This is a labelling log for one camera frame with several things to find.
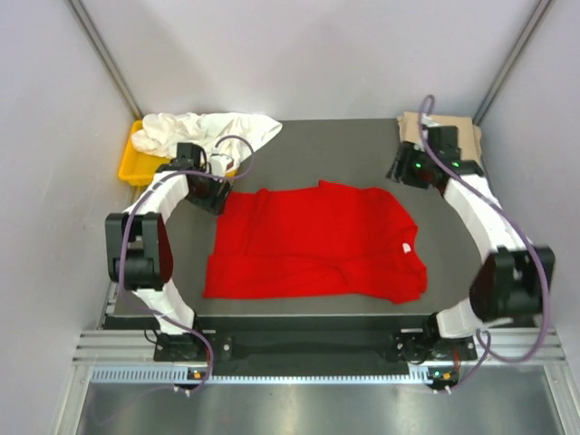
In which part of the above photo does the white t-shirt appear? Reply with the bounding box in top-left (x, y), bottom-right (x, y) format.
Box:
top-left (130, 112), bottom-right (283, 172)

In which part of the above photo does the red t-shirt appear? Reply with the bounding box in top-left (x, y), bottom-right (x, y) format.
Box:
top-left (203, 180), bottom-right (428, 304)

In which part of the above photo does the folded beige t-shirt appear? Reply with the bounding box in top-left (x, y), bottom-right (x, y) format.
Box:
top-left (397, 111), bottom-right (482, 165)

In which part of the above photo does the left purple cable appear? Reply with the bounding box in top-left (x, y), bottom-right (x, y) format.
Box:
top-left (116, 134), bottom-right (256, 395)

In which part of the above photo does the aluminium frame rail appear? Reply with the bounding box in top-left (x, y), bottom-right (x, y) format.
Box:
top-left (59, 330), bottom-right (579, 434)

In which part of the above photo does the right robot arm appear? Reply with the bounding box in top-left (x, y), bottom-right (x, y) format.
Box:
top-left (388, 122), bottom-right (556, 359)

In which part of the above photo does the purple cable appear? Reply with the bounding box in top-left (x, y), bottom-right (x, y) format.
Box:
top-left (417, 94), bottom-right (554, 395)
top-left (116, 134), bottom-right (256, 395)

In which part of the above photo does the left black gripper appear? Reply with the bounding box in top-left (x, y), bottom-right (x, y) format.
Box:
top-left (186, 168), bottom-right (233, 217)

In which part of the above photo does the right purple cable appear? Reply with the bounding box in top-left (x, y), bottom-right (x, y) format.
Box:
top-left (417, 94), bottom-right (554, 395)

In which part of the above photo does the yellow plastic bin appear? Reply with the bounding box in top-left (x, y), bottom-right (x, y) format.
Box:
top-left (119, 119), bottom-right (239, 186)

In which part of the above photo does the slotted grey cable duct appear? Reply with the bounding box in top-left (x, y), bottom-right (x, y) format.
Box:
top-left (91, 366), bottom-right (457, 386)

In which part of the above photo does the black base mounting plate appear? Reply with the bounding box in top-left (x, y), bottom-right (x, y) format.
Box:
top-left (150, 314), bottom-right (477, 378)

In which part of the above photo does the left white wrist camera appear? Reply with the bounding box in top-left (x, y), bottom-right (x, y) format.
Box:
top-left (208, 153), bottom-right (237, 177)

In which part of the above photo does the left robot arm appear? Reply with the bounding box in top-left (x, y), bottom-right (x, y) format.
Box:
top-left (105, 142), bottom-right (234, 360)

